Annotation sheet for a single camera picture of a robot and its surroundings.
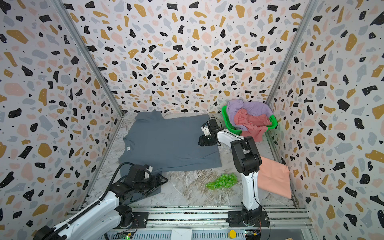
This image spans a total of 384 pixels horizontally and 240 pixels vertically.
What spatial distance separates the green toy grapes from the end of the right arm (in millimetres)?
203

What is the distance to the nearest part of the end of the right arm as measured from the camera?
31.0 inches

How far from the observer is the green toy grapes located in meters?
0.84
